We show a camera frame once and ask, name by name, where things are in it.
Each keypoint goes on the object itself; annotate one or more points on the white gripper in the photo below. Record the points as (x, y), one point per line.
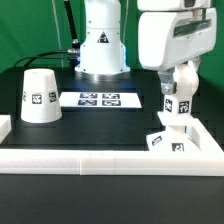
(166, 39)

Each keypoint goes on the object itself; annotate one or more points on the white lamp bulb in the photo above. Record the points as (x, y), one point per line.
(177, 106)

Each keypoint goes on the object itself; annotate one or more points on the white lamp base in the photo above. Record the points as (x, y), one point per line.
(171, 141)

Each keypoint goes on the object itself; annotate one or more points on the white lamp shade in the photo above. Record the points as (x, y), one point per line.
(40, 99)

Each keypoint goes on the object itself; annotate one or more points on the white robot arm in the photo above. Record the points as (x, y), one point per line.
(103, 55)

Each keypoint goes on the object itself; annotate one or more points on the white marker sheet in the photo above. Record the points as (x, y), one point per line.
(99, 100)

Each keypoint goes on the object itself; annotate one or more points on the white right wall rail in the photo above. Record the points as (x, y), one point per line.
(199, 135)

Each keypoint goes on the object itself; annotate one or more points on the white left wall piece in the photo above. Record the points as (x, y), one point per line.
(5, 126)

